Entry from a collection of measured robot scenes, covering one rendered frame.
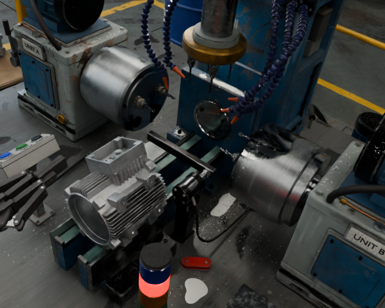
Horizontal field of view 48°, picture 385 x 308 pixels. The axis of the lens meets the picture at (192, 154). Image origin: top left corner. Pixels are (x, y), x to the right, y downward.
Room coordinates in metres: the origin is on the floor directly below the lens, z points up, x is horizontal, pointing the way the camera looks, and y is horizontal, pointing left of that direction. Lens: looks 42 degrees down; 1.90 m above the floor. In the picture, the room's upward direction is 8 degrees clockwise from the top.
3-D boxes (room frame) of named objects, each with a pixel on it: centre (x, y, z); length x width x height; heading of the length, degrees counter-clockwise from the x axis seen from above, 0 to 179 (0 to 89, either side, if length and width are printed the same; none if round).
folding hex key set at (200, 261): (0.74, -0.05, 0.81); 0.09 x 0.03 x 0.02; 94
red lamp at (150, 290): (0.47, 0.04, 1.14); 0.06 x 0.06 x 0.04
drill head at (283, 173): (0.91, -0.28, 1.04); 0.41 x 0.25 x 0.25; 57
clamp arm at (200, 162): (0.98, 0.04, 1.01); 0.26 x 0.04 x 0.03; 57
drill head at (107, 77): (1.28, 0.30, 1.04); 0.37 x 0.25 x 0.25; 57
